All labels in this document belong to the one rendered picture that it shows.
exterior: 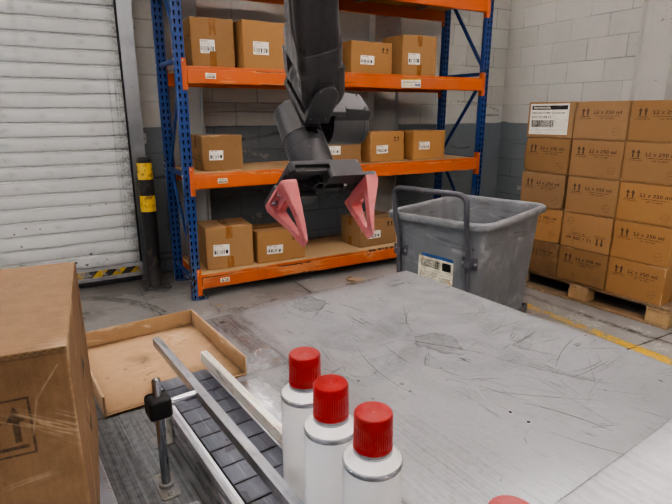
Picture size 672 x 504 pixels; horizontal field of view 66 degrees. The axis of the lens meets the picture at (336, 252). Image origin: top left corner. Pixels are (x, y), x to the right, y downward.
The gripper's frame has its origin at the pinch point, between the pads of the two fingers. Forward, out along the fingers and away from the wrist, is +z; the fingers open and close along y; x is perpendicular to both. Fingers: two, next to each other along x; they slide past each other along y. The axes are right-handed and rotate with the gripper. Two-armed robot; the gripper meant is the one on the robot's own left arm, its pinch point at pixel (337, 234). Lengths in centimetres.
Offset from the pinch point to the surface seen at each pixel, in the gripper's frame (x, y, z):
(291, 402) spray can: -1.1, -12.6, 18.4
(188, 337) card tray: 63, -6, -8
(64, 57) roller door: 255, -2, -275
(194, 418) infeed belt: 30.2, -15.7, 13.7
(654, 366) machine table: 16, 71, 30
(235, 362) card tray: 49.4, -1.5, 3.0
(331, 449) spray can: -6.4, -12.3, 23.8
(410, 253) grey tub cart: 158, 142, -55
